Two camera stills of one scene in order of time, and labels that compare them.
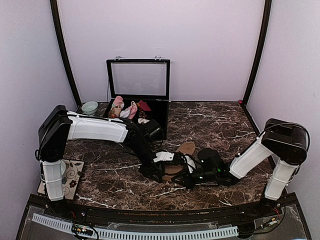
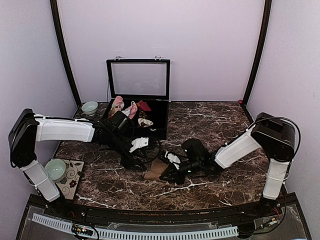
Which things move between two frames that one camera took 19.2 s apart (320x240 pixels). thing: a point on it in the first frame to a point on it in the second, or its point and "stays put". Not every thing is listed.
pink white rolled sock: (130, 111) stays put
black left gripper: (147, 170) to (128, 161)
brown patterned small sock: (142, 114) stays put
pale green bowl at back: (90, 107) stays put
